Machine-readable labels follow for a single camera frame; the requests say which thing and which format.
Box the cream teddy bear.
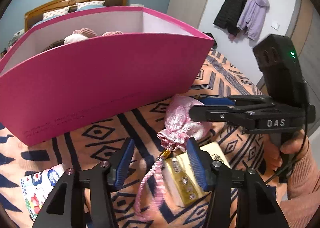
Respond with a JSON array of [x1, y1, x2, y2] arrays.
[[64, 33, 88, 45]]

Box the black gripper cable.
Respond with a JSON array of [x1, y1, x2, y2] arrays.
[[265, 80, 310, 184]]

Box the dark clothes pile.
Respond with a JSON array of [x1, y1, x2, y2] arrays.
[[204, 32, 216, 50]]

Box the orange patterned blanket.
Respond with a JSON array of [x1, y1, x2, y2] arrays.
[[0, 48, 288, 228]]

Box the person's right forearm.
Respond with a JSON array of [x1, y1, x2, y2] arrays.
[[260, 138, 320, 228]]

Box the person's right hand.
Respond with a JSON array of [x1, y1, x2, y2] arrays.
[[264, 128, 309, 171]]

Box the white dotted pillow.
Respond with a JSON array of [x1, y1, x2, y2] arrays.
[[76, 0, 105, 11], [43, 7, 70, 21]]

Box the floral tissue pack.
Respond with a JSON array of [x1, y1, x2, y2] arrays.
[[20, 163, 65, 222]]

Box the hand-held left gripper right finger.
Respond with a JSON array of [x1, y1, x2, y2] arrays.
[[186, 137, 292, 228]]

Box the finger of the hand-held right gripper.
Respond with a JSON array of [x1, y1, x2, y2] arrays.
[[199, 95, 275, 111], [189, 105, 258, 131]]

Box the black coat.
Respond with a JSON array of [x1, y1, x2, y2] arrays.
[[213, 0, 248, 41]]

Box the yellow tissue pack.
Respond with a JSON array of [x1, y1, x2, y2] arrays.
[[160, 142, 232, 207]]

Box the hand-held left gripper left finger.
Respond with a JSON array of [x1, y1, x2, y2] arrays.
[[31, 137, 135, 228]]

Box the lilac jacket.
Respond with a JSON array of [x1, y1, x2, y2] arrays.
[[236, 0, 270, 41]]

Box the pink knitted plush bunny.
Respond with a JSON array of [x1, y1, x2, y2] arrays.
[[72, 27, 124, 38]]

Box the pink cardboard box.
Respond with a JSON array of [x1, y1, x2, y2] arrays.
[[0, 6, 215, 145]]

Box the pink satin drawstring pouch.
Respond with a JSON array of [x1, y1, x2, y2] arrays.
[[134, 94, 213, 222]]

